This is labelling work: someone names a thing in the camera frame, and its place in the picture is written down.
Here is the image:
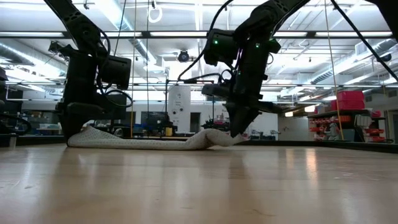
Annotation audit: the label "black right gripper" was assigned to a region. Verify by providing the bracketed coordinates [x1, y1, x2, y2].
[225, 49, 282, 138]

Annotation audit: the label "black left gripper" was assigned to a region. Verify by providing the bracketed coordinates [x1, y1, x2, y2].
[56, 57, 106, 146]

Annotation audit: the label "grey waffle microfiber towel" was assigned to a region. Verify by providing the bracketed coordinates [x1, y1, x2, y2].
[67, 125, 248, 151]

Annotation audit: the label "black ceiling mounted device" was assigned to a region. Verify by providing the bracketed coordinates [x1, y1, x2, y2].
[48, 40, 68, 58]

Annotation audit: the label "black storage shelf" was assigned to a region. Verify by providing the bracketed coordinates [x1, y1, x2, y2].
[307, 108, 386, 143]

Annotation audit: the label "black overhead light bar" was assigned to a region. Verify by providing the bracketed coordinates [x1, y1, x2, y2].
[0, 30, 398, 40]

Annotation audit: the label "red storage bins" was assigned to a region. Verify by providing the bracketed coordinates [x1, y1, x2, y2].
[330, 90, 366, 111]

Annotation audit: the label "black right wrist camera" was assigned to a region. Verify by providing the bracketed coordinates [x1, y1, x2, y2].
[201, 83, 234, 99]

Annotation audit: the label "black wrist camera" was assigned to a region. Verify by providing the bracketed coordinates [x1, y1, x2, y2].
[102, 92, 128, 121]
[201, 83, 234, 99]

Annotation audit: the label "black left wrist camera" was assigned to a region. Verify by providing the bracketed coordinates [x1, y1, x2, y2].
[102, 92, 128, 121]

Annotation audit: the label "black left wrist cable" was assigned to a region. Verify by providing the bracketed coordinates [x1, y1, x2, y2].
[95, 29, 134, 109]

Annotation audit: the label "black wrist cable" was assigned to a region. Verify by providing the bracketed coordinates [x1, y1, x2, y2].
[95, 29, 134, 109]
[177, 0, 236, 81]

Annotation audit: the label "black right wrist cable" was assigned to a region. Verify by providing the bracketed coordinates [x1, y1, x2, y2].
[177, 0, 236, 81]

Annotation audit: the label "black ceiling dome camera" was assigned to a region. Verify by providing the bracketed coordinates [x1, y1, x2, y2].
[177, 49, 190, 63]

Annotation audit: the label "yellow hanging cord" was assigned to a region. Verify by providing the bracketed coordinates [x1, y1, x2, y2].
[323, 0, 345, 141]

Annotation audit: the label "white hanging cable ring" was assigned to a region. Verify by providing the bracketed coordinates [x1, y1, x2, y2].
[147, 5, 163, 24]

